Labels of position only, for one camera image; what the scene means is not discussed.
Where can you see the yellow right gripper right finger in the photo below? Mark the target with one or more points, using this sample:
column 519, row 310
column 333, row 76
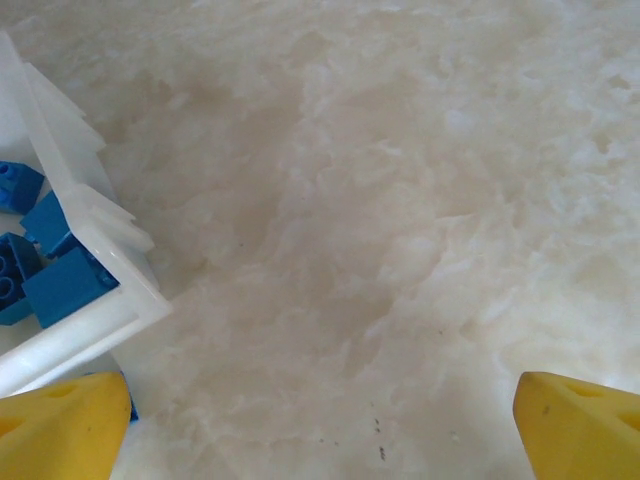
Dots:
column 580, row 430

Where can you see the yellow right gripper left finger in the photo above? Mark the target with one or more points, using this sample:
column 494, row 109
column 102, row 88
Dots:
column 55, row 430

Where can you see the white plastic bin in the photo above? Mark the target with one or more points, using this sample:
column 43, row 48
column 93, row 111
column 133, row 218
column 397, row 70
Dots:
column 100, row 330

